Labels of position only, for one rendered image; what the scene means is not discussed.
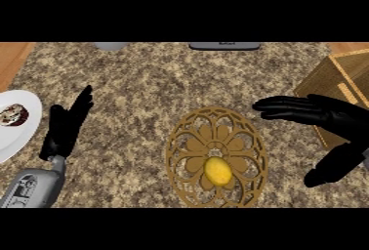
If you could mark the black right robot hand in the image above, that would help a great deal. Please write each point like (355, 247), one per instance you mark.
(332, 114)

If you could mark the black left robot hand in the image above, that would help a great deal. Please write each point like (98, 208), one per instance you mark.
(66, 128)

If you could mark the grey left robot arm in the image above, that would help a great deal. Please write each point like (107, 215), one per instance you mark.
(36, 187)

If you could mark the tan wicker basket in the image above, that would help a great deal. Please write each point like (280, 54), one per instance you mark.
(332, 78)

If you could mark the brown oval cutout placemat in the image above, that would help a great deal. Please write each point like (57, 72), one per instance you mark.
(193, 162)

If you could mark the yellow lemon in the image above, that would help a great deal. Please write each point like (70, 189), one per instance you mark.
(218, 171)

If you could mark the white plate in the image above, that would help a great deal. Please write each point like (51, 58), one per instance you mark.
(20, 140)

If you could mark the chocolate cupcake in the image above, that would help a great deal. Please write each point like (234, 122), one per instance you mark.
(14, 115)

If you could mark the pale grey round object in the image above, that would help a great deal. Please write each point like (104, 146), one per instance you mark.
(112, 46)

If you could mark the dark grey flat appliance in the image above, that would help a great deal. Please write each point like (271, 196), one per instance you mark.
(225, 46)

